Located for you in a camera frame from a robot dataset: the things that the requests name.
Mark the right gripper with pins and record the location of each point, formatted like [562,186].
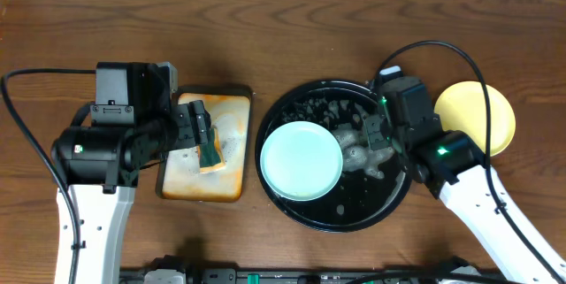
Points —
[375,139]

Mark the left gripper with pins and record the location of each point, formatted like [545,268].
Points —
[196,121]

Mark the green yellow sponge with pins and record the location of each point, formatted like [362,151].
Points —
[210,154]

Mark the light blue plate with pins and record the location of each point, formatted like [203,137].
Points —
[301,161]

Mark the yellow plate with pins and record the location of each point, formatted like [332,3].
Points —
[462,107]

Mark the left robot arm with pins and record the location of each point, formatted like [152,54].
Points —
[132,121]

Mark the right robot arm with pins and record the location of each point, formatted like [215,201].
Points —
[458,173]

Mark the round black tray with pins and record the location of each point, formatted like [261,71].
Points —
[372,183]

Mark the rectangular soapy black tray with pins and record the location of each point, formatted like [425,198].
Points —
[182,178]

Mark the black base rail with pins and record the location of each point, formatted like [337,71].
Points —
[170,269]

